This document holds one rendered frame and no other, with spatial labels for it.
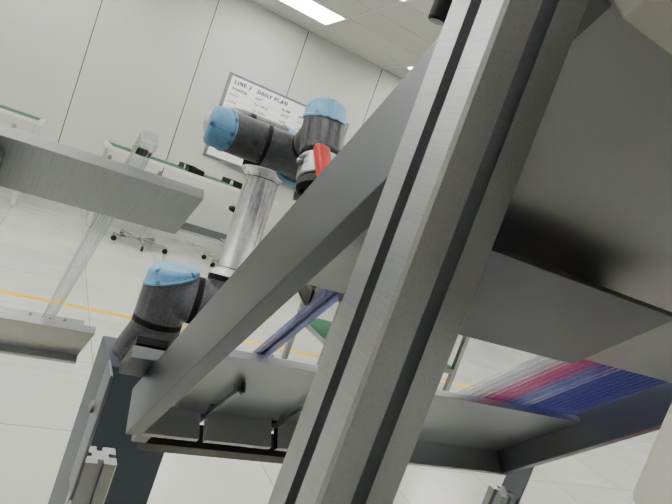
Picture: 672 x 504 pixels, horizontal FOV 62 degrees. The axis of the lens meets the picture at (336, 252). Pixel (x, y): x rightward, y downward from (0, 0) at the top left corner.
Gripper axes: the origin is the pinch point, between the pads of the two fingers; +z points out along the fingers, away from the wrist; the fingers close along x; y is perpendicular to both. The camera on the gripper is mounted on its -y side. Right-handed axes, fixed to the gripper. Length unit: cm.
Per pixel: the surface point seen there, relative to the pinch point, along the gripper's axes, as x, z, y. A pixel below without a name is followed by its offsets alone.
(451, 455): -34.9, 19.8, 6.7
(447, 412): -22.1, 14.4, -6.1
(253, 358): 12.5, 12.8, -11.0
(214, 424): 9.4, 19.6, 6.8
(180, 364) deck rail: 21.1, 15.0, -11.9
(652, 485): 21, 23, -62
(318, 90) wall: -241, -451, 500
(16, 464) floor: 24, 31, 128
